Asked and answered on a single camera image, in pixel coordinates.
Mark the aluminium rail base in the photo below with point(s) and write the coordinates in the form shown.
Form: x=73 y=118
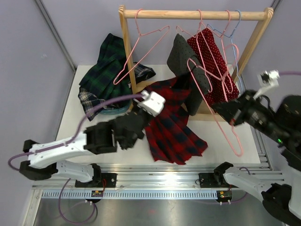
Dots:
x=138 y=175

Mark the right black mount plate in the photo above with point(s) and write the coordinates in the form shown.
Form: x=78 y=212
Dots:
x=211 y=180

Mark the grey dotted skirt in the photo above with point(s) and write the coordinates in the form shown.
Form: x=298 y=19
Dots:
x=184 y=63

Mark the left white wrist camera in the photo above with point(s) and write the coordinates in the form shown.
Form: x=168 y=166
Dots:
x=152 y=103

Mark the pink wire hanger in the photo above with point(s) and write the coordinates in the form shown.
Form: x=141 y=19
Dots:
x=222 y=35

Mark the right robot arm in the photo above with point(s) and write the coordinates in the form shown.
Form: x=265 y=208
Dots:
x=283 y=126

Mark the wooden clothes rack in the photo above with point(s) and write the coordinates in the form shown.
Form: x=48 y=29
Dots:
x=203 y=114

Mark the red polka dot skirt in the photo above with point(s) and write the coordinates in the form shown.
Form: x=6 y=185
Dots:
x=206 y=38

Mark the black mount plate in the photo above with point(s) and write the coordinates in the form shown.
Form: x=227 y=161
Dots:
x=108 y=180
x=211 y=180

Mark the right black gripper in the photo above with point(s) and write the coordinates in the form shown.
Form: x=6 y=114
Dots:
x=233 y=108

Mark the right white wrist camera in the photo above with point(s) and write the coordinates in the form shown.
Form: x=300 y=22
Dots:
x=267 y=80

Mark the red plaid skirt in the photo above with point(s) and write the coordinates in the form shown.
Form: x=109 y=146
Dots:
x=169 y=137

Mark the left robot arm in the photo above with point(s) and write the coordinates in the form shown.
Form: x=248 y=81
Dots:
x=46 y=160

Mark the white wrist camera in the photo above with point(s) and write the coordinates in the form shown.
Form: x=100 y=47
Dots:
x=152 y=103
x=267 y=80

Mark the navy white plaid skirt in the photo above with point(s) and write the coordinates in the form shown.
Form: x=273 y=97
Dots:
x=94 y=106

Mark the blue plastic basin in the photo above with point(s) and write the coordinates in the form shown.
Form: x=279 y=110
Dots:
x=116 y=108

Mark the green plaid skirt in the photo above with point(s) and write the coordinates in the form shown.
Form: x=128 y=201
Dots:
x=111 y=49

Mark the left black mount plate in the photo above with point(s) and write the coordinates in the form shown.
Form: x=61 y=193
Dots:
x=108 y=180

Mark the pink hanger pair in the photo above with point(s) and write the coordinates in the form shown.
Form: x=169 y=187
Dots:
x=214 y=106

